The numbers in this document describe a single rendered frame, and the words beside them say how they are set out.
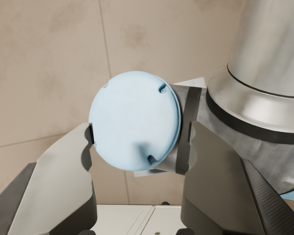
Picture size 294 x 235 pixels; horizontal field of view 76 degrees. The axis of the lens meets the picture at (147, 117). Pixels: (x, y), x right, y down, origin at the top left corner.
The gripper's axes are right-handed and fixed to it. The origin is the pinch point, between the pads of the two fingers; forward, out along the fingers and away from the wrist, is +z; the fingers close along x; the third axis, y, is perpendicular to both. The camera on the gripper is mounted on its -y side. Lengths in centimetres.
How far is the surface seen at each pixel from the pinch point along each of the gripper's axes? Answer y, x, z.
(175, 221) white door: 86, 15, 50
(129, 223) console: 88, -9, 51
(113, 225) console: 88, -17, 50
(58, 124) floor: 69, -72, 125
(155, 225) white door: 85, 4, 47
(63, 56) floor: 20, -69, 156
